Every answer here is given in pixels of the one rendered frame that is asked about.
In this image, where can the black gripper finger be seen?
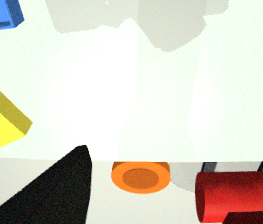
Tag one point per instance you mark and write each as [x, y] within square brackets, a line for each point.
[58, 196]

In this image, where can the blue rectangular tray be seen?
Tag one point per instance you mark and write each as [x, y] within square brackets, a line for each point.
[10, 14]

